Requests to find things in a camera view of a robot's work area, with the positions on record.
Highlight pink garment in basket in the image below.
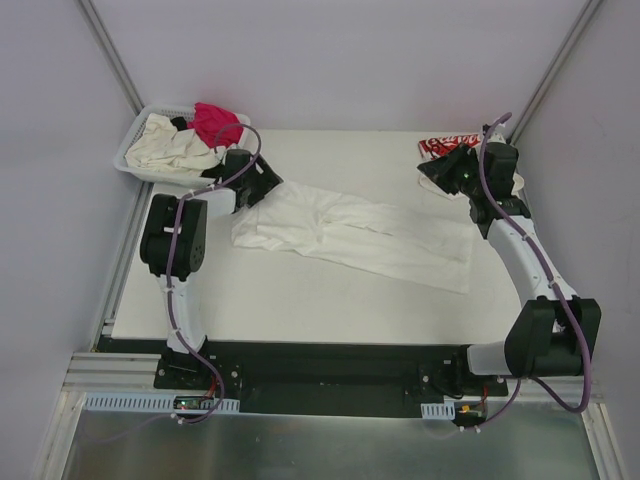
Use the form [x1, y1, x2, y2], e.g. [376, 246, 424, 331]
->
[188, 102, 243, 149]

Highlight white cable duct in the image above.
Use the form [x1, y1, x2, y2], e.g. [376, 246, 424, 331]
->
[84, 393, 240, 415]
[420, 401, 456, 421]

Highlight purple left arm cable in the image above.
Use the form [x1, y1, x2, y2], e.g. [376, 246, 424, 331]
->
[164, 123, 263, 426]

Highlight aluminium extrusion rail left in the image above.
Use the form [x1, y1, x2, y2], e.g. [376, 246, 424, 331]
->
[63, 351, 166, 392]

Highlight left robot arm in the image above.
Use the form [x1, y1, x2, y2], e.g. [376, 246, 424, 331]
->
[139, 149, 283, 389]

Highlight white plastic laundry basket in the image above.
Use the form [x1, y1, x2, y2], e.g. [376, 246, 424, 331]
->
[114, 102, 251, 188]

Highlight aluminium frame post right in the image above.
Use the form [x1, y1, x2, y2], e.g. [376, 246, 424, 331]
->
[508, 0, 605, 143]

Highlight cream shirt in basket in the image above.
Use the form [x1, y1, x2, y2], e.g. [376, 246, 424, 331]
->
[124, 113, 221, 177]

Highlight left white cable duct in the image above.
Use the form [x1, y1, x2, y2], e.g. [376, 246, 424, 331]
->
[84, 393, 240, 415]

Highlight aluminium extrusion rail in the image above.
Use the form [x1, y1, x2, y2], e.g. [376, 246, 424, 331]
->
[63, 351, 166, 392]
[517, 377, 604, 405]

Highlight aluminium frame post left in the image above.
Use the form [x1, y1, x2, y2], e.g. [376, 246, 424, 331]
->
[75, 0, 144, 114]

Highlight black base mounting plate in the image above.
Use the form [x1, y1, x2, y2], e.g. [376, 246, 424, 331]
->
[152, 337, 509, 419]

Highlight plain white t-shirt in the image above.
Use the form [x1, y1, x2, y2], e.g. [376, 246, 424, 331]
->
[231, 182, 473, 294]

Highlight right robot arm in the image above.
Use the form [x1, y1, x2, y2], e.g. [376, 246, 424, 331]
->
[418, 140, 601, 395]

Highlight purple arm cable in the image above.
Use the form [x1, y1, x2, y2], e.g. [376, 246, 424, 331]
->
[164, 123, 263, 426]
[477, 111, 596, 441]

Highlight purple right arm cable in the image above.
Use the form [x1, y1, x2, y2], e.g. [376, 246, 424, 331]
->
[477, 111, 596, 441]

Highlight folded Coca-Cola print t-shirt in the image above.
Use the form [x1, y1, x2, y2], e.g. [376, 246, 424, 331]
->
[417, 129, 526, 201]

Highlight aluminium extrusion rail right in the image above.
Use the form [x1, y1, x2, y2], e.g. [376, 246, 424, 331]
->
[517, 377, 604, 405]

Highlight black garment in basket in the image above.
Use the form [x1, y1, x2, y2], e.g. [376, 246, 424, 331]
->
[170, 116, 188, 131]

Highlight aluminium frame post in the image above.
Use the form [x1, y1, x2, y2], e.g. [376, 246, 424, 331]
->
[75, 0, 144, 114]
[508, 0, 605, 143]

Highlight right white cable duct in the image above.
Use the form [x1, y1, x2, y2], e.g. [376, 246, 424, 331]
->
[420, 401, 456, 421]

